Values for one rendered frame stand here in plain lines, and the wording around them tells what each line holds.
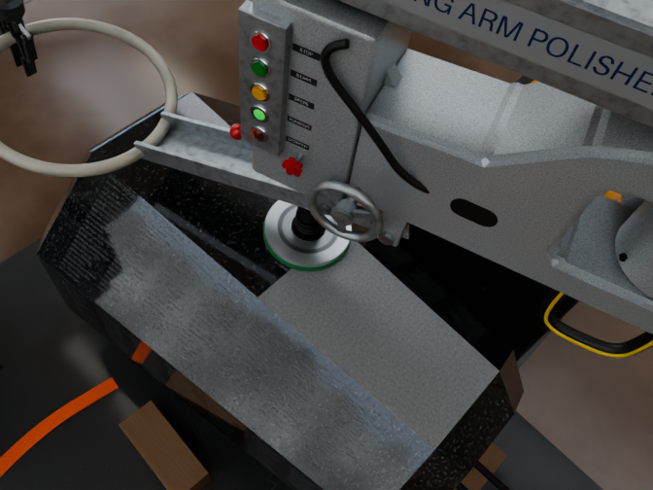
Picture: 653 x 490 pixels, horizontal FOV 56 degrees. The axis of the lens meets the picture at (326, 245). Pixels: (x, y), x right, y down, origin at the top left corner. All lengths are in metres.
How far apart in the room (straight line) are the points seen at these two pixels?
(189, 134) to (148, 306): 0.44
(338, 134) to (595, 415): 1.73
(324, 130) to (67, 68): 2.25
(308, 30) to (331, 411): 0.83
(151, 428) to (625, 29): 1.71
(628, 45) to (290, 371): 0.97
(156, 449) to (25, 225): 1.08
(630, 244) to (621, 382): 1.52
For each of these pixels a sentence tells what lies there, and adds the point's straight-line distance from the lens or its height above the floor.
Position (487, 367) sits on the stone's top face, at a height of 0.82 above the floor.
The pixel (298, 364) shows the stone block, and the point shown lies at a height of 0.78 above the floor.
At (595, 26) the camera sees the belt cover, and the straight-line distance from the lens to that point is 0.79.
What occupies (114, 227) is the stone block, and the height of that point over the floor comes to 0.74.
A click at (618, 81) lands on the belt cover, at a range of 0.82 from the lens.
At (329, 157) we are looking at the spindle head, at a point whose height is 1.27.
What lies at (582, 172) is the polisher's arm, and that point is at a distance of 0.94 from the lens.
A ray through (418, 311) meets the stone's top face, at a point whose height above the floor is 0.82.
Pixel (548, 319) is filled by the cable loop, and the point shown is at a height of 0.95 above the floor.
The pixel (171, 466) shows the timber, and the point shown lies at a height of 0.13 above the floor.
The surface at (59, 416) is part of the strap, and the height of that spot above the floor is 0.02.
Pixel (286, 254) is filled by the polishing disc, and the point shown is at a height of 0.85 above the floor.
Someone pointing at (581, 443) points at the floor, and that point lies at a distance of 2.43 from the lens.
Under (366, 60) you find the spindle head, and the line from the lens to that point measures 0.91.
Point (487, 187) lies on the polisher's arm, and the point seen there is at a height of 1.35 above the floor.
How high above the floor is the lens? 2.10
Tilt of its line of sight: 58 degrees down
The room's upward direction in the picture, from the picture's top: 11 degrees clockwise
